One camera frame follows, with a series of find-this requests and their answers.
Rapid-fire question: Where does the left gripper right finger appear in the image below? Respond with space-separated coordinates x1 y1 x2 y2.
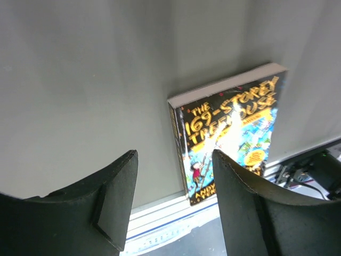
212 150 340 255

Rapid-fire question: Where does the perforated cable duct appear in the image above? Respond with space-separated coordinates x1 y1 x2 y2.
120 226 221 255

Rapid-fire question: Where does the aluminium mounting rail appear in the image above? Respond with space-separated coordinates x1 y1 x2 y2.
125 149 341 241

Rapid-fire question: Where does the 169-Storey Treehouse book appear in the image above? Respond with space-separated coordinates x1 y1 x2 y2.
168 63 288 205

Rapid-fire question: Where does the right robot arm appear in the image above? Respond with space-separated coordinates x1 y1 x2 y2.
309 150 340 200

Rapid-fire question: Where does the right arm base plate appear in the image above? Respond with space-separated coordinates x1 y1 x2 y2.
275 160 313 189

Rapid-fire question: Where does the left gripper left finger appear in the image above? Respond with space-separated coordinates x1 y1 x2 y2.
1 150 139 255

